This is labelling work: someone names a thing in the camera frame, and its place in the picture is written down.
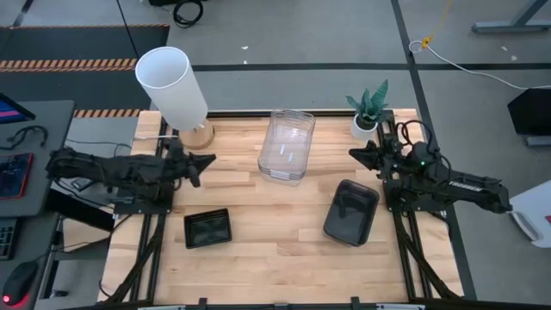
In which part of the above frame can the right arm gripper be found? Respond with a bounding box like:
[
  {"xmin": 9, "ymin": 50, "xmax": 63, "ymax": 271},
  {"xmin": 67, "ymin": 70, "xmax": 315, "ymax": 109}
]
[{"xmin": 349, "ymin": 141, "xmax": 408, "ymax": 180}]

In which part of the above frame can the black keyboard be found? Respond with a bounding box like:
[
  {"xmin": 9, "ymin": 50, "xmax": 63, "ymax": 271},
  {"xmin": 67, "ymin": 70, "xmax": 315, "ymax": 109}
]
[{"xmin": 0, "ymin": 217, "xmax": 18, "ymax": 262}]

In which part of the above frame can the computer monitor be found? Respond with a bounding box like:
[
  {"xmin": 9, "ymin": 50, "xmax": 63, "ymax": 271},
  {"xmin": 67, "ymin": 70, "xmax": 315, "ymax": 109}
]
[{"xmin": 0, "ymin": 92, "xmax": 36, "ymax": 126}]

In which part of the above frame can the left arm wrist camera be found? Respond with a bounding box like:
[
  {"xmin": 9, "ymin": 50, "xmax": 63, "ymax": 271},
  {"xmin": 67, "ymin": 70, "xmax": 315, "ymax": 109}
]
[{"xmin": 166, "ymin": 138, "xmax": 186, "ymax": 157}]

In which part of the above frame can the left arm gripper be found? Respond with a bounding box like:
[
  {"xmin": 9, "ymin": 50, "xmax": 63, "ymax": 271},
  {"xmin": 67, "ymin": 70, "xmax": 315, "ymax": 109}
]
[{"xmin": 165, "ymin": 153, "xmax": 216, "ymax": 189}]

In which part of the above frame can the green plant in white pot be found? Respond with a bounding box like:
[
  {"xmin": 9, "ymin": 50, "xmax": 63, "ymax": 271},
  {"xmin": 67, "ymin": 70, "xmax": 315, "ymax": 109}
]
[{"xmin": 345, "ymin": 78, "xmax": 391, "ymax": 141}]

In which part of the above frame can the red-edged mouse pad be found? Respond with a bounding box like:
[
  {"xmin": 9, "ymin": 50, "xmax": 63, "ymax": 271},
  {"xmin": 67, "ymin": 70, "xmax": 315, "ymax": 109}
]
[{"xmin": 0, "ymin": 152, "xmax": 34, "ymax": 201}]

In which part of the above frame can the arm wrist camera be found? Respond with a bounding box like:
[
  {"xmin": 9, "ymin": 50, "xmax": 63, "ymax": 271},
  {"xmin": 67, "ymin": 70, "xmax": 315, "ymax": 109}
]
[
  {"xmin": 166, "ymin": 138, "xmax": 186, "ymax": 157},
  {"xmin": 384, "ymin": 133, "xmax": 404, "ymax": 152}
]

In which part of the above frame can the black aluminium frame rail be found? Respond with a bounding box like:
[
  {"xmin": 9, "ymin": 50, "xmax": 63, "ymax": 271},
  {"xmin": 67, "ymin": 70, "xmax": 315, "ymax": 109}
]
[
  {"xmin": 128, "ymin": 119, "xmax": 168, "ymax": 302},
  {"xmin": 206, "ymin": 109, "xmax": 395, "ymax": 120},
  {"xmin": 389, "ymin": 119, "xmax": 433, "ymax": 299},
  {"xmin": 64, "ymin": 296, "xmax": 551, "ymax": 310},
  {"xmin": 147, "ymin": 127, "xmax": 177, "ymax": 302},
  {"xmin": 376, "ymin": 121, "xmax": 414, "ymax": 301}
]

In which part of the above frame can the coiled black cable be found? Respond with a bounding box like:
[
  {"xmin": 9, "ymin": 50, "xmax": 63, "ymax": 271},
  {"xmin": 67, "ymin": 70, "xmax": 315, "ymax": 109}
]
[{"xmin": 172, "ymin": 0, "xmax": 204, "ymax": 29}]

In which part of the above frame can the grey stand foot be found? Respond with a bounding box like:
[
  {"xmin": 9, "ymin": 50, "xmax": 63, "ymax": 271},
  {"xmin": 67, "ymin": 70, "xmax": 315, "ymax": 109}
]
[{"xmin": 471, "ymin": 0, "xmax": 551, "ymax": 34}]

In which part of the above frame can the black box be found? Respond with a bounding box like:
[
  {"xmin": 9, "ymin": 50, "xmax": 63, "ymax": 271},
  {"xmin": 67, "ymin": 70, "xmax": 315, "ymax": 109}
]
[{"xmin": 506, "ymin": 88, "xmax": 551, "ymax": 147}]

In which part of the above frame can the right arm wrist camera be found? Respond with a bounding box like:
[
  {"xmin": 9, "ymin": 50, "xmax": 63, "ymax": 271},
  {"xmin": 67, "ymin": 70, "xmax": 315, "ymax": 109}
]
[{"xmin": 384, "ymin": 133, "xmax": 404, "ymax": 152}]

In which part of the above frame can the grey desk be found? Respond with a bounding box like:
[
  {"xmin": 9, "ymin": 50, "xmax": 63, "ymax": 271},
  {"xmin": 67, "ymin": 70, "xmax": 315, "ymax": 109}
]
[{"xmin": 0, "ymin": 100, "xmax": 75, "ymax": 219}]

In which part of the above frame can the white lamp with wooden base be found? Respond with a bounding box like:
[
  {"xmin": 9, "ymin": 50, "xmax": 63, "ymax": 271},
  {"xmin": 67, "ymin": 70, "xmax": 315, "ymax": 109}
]
[{"xmin": 134, "ymin": 46, "xmax": 215, "ymax": 151}]

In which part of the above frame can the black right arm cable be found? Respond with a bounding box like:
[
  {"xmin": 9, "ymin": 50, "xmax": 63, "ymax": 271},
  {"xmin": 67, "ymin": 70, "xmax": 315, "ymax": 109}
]
[{"xmin": 394, "ymin": 119, "xmax": 440, "ymax": 156}]

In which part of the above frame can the black hazard-striped floor mat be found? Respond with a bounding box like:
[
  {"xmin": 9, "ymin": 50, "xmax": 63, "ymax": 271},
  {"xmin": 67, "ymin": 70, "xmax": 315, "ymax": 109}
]
[{"xmin": 0, "ymin": 24, "xmax": 170, "ymax": 118}]

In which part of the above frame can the yellow cable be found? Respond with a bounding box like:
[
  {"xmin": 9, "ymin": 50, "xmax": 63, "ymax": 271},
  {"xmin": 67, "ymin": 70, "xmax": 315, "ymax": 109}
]
[{"xmin": 420, "ymin": 0, "xmax": 453, "ymax": 49}]

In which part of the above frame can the black looped cable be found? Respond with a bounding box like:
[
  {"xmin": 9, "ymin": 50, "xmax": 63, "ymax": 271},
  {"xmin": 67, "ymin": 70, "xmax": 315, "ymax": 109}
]
[{"xmin": 0, "ymin": 125, "xmax": 49, "ymax": 152}]

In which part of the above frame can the white plastic object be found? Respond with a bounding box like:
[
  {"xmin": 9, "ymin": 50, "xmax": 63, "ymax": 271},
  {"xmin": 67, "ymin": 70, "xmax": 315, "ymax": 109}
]
[{"xmin": 505, "ymin": 179, "xmax": 551, "ymax": 249}]

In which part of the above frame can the white floor cable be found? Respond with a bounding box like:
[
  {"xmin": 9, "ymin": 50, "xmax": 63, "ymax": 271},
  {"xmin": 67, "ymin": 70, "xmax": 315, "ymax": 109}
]
[{"xmin": 407, "ymin": 40, "xmax": 551, "ymax": 91}]

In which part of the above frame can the black computer mouse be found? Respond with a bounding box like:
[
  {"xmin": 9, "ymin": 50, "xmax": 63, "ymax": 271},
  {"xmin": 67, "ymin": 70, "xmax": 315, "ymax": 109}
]
[{"xmin": 2, "ymin": 261, "xmax": 39, "ymax": 307}]

